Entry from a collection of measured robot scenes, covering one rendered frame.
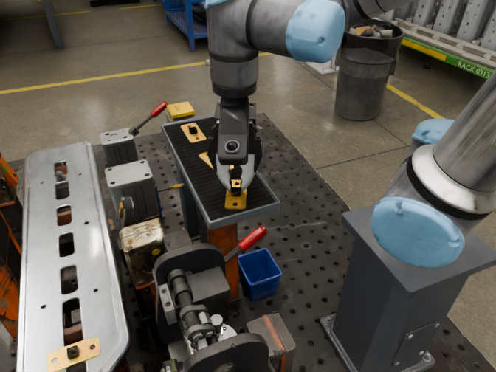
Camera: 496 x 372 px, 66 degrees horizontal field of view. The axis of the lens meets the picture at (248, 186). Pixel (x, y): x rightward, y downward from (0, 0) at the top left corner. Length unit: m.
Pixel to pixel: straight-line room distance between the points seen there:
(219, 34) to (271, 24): 0.08
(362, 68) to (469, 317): 1.92
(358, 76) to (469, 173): 2.81
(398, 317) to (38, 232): 0.79
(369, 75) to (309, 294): 2.37
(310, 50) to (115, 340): 0.57
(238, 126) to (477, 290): 1.90
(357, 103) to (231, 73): 2.83
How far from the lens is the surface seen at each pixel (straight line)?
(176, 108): 1.04
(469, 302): 2.25
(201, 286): 0.59
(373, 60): 3.20
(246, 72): 0.59
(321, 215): 1.38
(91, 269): 0.87
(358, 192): 2.65
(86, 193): 1.06
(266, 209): 0.70
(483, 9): 4.73
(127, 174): 0.90
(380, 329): 0.86
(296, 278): 1.18
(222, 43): 0.57
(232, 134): 0.59
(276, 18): 0.52
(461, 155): 0.49
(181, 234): 0.75
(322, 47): 0.51
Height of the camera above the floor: 1.63
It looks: 39 degrees down
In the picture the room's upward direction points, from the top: straight up
